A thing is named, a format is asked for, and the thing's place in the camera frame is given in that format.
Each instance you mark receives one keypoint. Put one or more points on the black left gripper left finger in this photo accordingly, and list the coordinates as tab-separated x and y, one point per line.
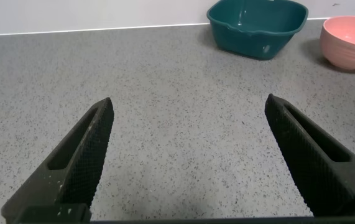
71	174

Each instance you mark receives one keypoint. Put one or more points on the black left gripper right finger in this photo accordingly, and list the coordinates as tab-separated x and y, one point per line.
314	168

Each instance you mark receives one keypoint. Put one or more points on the pink plastic bowl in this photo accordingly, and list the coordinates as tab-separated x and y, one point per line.
348	46

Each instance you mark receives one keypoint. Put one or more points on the teal square plastic basin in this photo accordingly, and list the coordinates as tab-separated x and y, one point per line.
255	40

